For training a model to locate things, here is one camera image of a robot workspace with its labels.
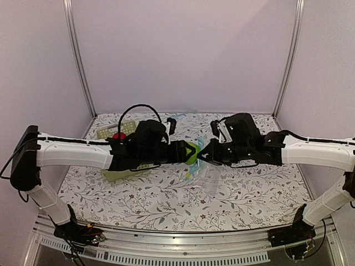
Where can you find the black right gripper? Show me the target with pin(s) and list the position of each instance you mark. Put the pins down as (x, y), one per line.
(212, 156)

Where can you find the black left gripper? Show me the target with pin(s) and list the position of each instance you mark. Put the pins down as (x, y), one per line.
(179, 155)

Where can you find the green apple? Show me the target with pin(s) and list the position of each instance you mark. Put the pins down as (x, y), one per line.
(192, 159)

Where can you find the clear blue zip top bag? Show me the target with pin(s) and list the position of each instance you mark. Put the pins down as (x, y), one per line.
(202, 175)

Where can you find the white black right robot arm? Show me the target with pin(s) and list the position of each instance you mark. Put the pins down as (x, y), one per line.
(237, 138)

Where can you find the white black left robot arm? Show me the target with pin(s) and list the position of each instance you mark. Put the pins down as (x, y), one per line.
(149, 144)

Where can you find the spare clear blue zip bag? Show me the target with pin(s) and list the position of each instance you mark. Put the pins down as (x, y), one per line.
(176, 116)

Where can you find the floral patterned table mat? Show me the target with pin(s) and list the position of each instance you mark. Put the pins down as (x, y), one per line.
(247, 197)

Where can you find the red apple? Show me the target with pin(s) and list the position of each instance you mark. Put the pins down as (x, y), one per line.
(119, 136)

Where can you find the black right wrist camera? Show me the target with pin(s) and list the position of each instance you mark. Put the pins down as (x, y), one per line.
(219, 131)

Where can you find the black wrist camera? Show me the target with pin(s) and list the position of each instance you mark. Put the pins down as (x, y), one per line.
(170, 125)
(219, 131)

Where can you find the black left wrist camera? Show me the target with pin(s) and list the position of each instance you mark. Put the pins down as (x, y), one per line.
(170, 125)

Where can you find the aluminium front rail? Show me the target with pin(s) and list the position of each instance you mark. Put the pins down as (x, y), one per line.
(124, 246)

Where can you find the right aluminium frame post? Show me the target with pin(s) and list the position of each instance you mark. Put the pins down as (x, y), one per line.
(296, 29)

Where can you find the aluminium frame post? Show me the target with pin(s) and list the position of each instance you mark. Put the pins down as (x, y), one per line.
(73, 37)
(296, 29)

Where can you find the left aluminium frame post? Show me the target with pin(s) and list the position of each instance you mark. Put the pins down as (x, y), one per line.
(73, 37)

